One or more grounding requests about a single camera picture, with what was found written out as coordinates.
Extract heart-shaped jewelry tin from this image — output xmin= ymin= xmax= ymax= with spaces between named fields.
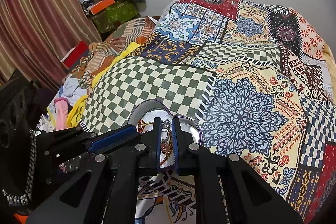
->
xmin=127 ymin=100 xmax=202 ymax=170

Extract yellow printed cloth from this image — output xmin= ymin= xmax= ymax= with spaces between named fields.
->
xmin=67 ymin=42 xmax=140 ymax=128

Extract pink cloth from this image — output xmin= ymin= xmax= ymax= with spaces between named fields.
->
xmin=54 ymin=97 xmax=68 ymax=131

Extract orange sleeve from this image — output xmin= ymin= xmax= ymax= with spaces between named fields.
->
xmin=14 ymin=213 xmax=28 ymax=224

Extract light blue white clothes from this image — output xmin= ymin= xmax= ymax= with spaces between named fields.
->
xmin=47 ymin=77 xmax=87 ymax=114

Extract striped brown orange blanket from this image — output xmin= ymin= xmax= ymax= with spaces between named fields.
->
xmin=71 ymin=16 xmax=155 ymax=89

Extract red white box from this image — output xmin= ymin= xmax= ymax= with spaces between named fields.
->
xmin=61 ymin=41 xmax=89 ymax=71

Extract patchwork patterned bedspread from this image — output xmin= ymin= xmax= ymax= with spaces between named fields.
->
xmin=80 ymin=0 xmax=335 ymax=223

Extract orange shoe box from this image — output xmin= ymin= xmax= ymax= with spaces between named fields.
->
xmin=88 ymin=0 xmax=115 ymax=15

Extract striped red curtain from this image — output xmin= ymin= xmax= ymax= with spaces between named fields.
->
xmin=1 ymin=0 xmax=101 ymax=90

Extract black white braided cord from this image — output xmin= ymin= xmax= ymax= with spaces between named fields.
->
xmin=2 ymin=130 xmax=38 ymax=207

